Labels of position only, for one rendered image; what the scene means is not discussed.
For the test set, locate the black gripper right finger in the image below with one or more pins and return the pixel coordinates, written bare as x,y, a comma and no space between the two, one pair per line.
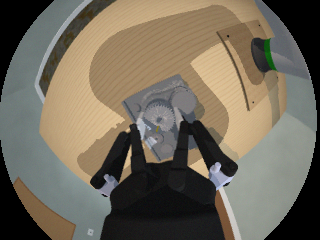
222,168

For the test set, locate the grey toothed gear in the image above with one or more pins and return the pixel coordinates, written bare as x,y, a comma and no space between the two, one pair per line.
156,124

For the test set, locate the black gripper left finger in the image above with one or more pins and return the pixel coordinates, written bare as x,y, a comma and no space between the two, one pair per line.
108,176

